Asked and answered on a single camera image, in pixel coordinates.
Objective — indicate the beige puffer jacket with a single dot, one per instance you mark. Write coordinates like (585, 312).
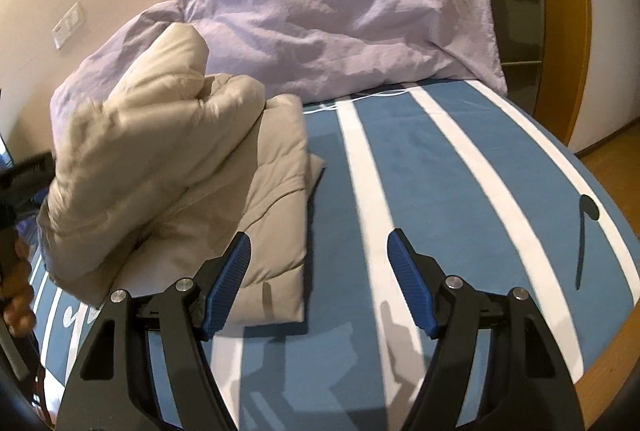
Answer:
(158, 178)

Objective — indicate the lavender pillow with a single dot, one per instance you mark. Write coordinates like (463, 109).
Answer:
(97, 75)
(323, 49)

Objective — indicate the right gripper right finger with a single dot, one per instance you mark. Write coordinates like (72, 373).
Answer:
(527, 384)

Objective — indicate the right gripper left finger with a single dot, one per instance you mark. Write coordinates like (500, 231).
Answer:
(111, 386)

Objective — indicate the blue white striped bedsheet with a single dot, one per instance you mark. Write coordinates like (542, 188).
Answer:
(474, 182)

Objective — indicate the lavender pillow right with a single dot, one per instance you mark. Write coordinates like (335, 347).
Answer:
(323, 49)

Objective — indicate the lavender pillow left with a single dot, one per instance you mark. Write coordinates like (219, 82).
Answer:
(97, 75)

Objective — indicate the person left hand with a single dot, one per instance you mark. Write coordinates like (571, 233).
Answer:
(17, 294)

